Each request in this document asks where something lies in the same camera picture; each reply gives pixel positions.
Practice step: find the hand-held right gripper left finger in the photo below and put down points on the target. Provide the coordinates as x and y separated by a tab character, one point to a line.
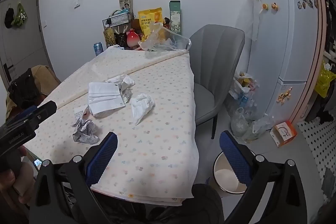
102	157

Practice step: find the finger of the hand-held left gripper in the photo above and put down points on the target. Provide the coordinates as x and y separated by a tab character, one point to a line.
44	109
25	113

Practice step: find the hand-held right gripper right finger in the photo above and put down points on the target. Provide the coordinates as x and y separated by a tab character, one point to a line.
235	158

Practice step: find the white waste bin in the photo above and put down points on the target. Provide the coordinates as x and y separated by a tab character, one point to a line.
225	176

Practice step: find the red white wrapper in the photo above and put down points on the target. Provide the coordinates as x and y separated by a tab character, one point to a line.
81	113

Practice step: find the person's left hand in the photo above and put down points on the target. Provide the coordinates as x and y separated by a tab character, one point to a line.
23	182

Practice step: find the black bag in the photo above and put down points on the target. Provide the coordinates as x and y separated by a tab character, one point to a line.
25	90

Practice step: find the crumpled printed paper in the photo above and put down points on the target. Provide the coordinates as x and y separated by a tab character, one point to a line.
84	132

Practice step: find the small lit screen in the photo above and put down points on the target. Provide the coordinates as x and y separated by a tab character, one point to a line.
38	163

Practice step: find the clear bag of bottles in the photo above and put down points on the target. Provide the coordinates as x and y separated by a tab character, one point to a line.
244	124

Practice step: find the orange white box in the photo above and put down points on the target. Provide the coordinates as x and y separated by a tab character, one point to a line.
283	134

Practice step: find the white face mask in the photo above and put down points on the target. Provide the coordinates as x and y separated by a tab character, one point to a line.
105	98

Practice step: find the crumpled white tissue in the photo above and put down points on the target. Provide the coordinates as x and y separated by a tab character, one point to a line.
141	106

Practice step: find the floral tablecloth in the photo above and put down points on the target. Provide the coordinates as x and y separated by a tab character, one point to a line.
157	108

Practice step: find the grey door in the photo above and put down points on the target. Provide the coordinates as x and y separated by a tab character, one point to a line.
26	37

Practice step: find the white bag yellow packets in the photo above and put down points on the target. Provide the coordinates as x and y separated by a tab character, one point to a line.
242	82

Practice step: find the crumpled plastic wrapper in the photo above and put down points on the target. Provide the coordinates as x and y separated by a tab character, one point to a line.
126	82

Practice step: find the small yellow fridge magnets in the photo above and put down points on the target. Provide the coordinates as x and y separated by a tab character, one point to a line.
284	95

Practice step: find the blue drink can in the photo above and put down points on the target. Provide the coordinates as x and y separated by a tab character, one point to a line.
98	49

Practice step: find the black hat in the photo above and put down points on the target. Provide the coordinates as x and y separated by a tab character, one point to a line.
9	18

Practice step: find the glass jar yellow contents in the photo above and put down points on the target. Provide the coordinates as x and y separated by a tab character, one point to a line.
109	36

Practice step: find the green plush bag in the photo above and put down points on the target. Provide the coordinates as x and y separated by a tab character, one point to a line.
19	15

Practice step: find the grey upholstered chair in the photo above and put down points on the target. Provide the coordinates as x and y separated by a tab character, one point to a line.
215	56

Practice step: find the black stick holder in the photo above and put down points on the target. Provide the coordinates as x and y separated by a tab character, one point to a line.
121	39

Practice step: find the pink vase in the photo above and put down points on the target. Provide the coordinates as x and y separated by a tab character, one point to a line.
132	40

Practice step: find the yellow plastic bag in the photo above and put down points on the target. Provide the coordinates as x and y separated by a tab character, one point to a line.
324	79

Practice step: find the white fridge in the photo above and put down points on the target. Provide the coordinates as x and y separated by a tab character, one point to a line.
278	43

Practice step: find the clear plastic bag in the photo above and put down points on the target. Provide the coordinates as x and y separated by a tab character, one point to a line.
157	43

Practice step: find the yellow snack bag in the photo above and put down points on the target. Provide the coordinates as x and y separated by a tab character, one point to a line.
149	19

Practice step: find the white hanging bag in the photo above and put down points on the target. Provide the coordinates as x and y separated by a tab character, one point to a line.
256	19

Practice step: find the green tall box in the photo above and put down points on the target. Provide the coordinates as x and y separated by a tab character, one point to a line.
175	14

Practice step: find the white light switch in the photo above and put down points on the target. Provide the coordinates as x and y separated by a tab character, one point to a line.
76	3

